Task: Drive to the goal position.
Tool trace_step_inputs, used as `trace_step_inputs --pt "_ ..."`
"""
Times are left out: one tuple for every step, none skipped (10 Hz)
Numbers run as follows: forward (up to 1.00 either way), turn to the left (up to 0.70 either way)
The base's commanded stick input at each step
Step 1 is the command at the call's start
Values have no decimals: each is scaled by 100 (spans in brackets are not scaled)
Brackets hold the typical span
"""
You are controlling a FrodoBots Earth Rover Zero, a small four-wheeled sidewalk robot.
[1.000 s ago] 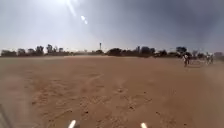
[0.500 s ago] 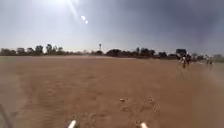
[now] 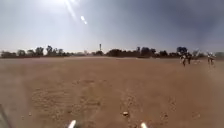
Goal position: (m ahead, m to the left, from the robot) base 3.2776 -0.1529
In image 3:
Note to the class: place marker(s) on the row of trees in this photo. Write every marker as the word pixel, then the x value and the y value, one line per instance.
pixel 116 52

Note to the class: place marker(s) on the tall thin tower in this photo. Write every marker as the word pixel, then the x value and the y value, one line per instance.
pixel 100 47

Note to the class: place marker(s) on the small stone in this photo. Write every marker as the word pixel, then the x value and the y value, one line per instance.
pixel 125 113

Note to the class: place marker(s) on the robot's own part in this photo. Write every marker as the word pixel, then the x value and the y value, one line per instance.
pixel 71 124
pixel 143 125

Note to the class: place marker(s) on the person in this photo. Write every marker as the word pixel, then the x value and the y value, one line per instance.
pixel 189 58
pixel 183 59
pixel 210 58

